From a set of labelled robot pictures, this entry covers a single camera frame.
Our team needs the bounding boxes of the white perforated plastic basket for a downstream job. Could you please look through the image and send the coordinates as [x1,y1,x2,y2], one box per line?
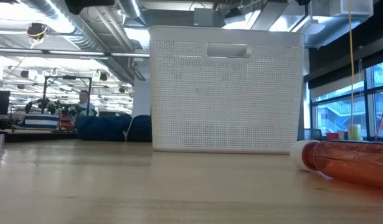
[149,26,306,155]

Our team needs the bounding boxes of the navy blue cloth bag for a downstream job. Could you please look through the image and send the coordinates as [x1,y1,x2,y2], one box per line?
[74,113,153,142]

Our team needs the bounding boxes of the person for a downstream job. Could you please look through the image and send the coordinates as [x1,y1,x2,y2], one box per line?
[73,90,97,118]

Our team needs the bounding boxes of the yellow-green roll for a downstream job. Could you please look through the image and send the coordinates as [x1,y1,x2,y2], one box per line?
[348,124,362,141]

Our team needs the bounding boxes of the red rod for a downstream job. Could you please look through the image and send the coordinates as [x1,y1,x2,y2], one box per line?
[376,111,383,138]

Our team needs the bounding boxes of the black background robot arms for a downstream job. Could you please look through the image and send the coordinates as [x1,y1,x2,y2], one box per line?
[24,98,77,116]

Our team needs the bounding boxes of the black background stand frame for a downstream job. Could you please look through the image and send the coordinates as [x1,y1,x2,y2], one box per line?
[41,75,93,114]

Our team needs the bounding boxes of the black ceiling cable reel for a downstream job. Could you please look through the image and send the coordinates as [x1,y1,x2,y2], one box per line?
[26,22,49,41]

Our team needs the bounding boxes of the red liquid bottle white cap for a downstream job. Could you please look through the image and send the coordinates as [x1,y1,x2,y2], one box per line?
[290,139,383,191]

